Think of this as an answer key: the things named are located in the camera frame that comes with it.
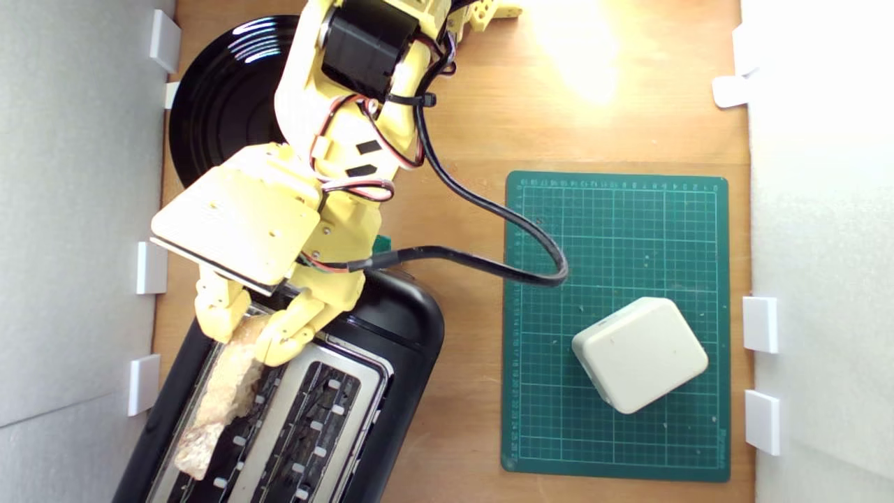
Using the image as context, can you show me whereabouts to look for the brown bread slice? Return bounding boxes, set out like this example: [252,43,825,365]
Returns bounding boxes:
[173,314,266,481]

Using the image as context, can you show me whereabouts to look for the black two-slot toaster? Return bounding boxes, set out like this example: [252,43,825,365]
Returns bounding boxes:
[112,269,446,503]

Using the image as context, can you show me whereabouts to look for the black plate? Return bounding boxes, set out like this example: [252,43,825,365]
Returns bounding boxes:
[169,15,302,189]

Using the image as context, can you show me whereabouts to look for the green cutting mat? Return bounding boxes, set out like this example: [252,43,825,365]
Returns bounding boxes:
[501,171,731,483]

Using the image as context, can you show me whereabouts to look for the white block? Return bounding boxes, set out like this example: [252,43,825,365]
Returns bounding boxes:
[571,296,710,415]

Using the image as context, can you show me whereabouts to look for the red white servo wires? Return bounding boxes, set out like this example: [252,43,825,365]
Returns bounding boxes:
[307,94,428,205]

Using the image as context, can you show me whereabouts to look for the yellow wrist camera mount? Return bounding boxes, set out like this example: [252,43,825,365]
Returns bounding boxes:
[150,143,325,298]

